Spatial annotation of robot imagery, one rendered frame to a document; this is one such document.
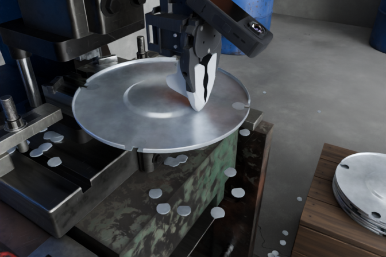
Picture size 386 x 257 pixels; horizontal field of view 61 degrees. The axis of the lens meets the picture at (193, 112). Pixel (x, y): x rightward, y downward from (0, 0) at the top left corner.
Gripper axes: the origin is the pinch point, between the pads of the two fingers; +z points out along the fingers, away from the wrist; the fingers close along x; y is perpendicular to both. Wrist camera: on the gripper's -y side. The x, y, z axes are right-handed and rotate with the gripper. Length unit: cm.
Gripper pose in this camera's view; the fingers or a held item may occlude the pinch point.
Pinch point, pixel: (202, 104)
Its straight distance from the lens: 50.7
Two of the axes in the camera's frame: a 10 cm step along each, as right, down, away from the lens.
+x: -5.3, 4.6, -7.1
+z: 0.0, 8.4, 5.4
